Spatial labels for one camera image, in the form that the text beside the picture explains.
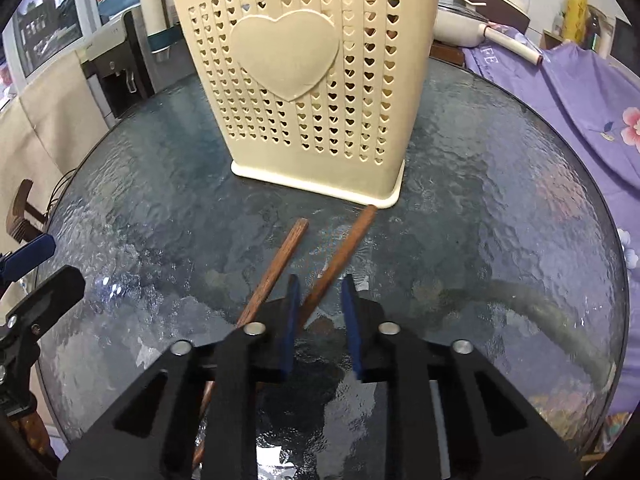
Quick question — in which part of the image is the yellow roll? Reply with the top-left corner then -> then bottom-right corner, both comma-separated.
562,0 -> 588,44

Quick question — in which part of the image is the white pan with handle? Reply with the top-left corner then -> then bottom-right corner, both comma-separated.
433,8 -> 542,66

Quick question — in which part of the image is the wooden chair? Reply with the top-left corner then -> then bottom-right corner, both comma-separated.
6,179 -> 48,243

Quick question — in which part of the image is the purple floral cloth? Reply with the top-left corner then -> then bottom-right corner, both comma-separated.
462,42 -> 639,414

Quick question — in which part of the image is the brown wooden chopstick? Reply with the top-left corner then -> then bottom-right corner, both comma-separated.
192,218 -> 309,471
297,205 -> 378,330

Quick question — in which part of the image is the cream plastic utensil holder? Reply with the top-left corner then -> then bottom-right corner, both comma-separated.
174,0 -> 438,209

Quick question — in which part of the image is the water dispenser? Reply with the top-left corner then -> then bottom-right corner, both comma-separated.
81,4 -> 195,125

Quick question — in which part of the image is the paper cup stack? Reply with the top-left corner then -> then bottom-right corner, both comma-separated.
140,0 -> 169,53

